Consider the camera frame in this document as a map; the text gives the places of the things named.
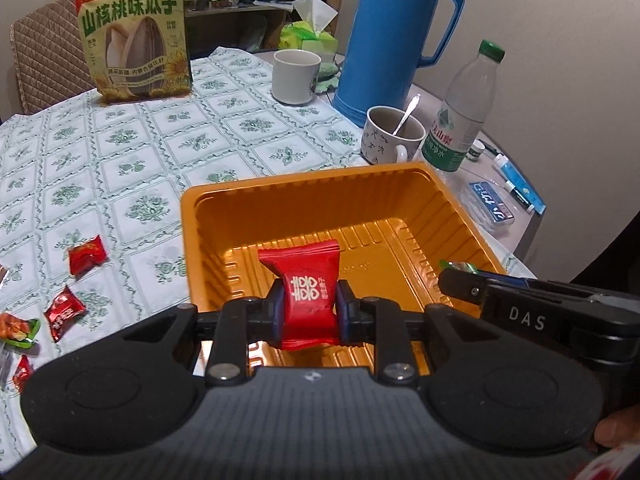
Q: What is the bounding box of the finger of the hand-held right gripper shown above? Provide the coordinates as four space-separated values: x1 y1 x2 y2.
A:
439 267 493 317
475 270 640 301

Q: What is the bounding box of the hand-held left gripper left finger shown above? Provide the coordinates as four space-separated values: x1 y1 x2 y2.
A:
117 280 284 387

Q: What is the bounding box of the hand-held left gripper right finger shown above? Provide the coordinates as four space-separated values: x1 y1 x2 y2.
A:
335 280 501 387

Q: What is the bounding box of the small green candy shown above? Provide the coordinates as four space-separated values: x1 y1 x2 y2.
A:
439 259 481 275

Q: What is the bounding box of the red candy with white symbol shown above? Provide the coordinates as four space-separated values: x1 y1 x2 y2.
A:
257 240 341 351

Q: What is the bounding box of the orange plastic tray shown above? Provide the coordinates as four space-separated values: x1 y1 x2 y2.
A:
180 161 508 377

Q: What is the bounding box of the bright red candy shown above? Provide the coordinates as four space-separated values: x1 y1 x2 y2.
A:
67 236 108 277

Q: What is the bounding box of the shiny dark red candy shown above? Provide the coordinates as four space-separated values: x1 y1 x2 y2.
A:
43 285 86 343

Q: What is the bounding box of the green snack packet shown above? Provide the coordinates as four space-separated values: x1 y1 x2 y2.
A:
0 311 42 350

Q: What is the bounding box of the small red candy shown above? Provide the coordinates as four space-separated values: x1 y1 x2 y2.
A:
12 354 35 394

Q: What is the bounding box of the person's right hand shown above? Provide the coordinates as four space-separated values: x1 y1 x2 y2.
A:
594 402 640 456

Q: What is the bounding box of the flat blue box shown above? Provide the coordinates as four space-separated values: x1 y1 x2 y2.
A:
467 180 516 233

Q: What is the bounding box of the blue and white tube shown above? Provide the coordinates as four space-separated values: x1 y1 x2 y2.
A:
504 179 547 216
494 152 524 182

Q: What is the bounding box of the patterned white cup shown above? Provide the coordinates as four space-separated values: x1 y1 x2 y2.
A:
361 106 427 166

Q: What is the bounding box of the plastic water bottle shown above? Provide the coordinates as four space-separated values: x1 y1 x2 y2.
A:
421 40 506 173

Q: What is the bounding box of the metal spoon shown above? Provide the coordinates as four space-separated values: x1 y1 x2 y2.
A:
392 94 421 137

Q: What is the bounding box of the white mug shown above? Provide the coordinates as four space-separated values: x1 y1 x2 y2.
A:
272 50 322 106

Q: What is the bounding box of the green cloth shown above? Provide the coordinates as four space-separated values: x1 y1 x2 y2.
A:
312 55 346 96

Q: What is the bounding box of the blue thermos jug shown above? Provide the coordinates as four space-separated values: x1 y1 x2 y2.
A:
332 0 465 128

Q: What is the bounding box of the green tissue box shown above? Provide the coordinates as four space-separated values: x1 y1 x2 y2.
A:
279 0 338 54

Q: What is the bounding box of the wooden side shelf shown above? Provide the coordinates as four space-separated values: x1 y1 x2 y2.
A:
185 0 296 58

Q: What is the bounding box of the sunflower seed bag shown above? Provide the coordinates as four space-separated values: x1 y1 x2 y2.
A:
75 0 193 106

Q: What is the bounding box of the quilted chair back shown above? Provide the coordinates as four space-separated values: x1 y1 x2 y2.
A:
10 0 96 116

